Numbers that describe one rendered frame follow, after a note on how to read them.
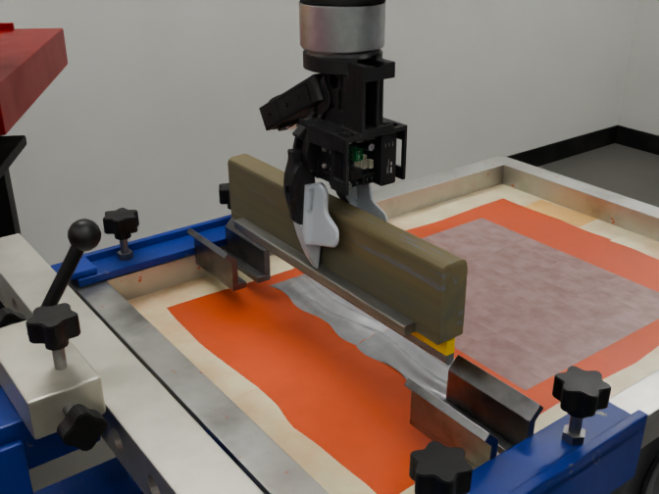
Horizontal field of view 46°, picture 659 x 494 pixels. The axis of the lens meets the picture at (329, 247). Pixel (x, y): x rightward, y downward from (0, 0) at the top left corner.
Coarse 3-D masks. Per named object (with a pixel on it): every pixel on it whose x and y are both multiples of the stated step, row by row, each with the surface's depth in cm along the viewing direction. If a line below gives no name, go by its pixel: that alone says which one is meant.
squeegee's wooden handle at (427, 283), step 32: (256, 160) 88; (256, 192) 85; (256, 224) 87; (288, 224) 81; (352, 224) 72; (384, 224) 71; (352, 256) 73; (384, 256) 69; (416, 256) 65; (448, 256) 65; (384, 288) 70; (416, 288) 66; (448, 288) 64; (416, 320) 67; (448, 320) 65
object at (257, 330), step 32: (448, 224) 117; (480, 224) 117; (512, 224) 117; (544, 224) 117; (480, 256) 107; (512, 256) 107; (544, 256) 107; (256, 288) 99; (480, 288) 99; (192, 320) 92; (224, 320) 92; (256, 320) 92; (288, 320) 92; (320, 320) 92; (224, 352) 85; (256, 352) 85; (288, 352) 85; (320, 352) 85; (256, 384) 80
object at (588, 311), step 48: (528, 288) 99; (576, 288) 99; (624, 288) 99; (480, 336) 88; (528, 336) 88; (576, 336) 88; (624, 336) 88; (288, 384) 80; (336, 384) 80; (384, 384) 80; (528, 384) 80; (336, 432) 73; (384, 432) 73; (384, 480) 67
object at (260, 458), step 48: (384, 192) 120; (432, 192) 124; (528, 192) 129; (576, 192) 121; (96, 288) 92; (144, 288) 97; (144, 336) 82; (192, 384) 74; (240, 432) 68; (288, 480) 62
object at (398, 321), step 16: (240, 224) 87; (256, 240) 85; (272, 240) 83; (288, 256) 80; (304, 256) 80; (320, 272) 76; (336, 288) 74; (352, 288) 73; (368, 304) 71; (384, 304) 70; (384, 320) 69; (400, 320) 68
